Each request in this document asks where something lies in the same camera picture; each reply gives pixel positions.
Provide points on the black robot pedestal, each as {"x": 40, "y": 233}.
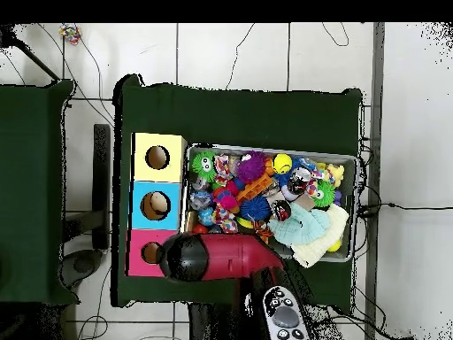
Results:
{"x": 212, "y": 326}

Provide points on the polka dot paper napkin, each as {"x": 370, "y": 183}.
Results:
{"x": 226, "y": 217}

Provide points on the crushed silver can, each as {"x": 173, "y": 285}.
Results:
{"x": 299, "y": 179}

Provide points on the red rubber ball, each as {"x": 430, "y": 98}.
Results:
{"x": 200, "y": 229}

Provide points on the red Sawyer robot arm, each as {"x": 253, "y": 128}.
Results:
{"x": 233, "y": 256}

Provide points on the wooden three-hole box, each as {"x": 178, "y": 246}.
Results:
{"x": 141, "y": 170}

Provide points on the yellow smiley ball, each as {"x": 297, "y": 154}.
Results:
{"x": 282, "y": 163}

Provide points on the crushed black can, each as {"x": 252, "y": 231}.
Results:
{"x": 281, "y": 210}

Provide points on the green spiky toy with eyes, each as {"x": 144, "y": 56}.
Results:
{"x": 203, "y": 164}

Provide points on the cream knitted cloth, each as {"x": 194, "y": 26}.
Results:
{"x": 318, "y": 248}

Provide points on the purple spiky toy with eyes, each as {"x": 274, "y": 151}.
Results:
{"x": 251, "y": 166}

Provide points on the blue spiky ball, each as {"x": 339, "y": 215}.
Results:
{"x": 255, "y": 208}

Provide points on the dark green tablecloth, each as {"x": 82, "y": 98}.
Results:
{"x": 247, "y": 117}
{"x": 28, "y": 177}

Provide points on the small multicoloured toy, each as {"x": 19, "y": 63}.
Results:
{"x": 70, "y": 33}

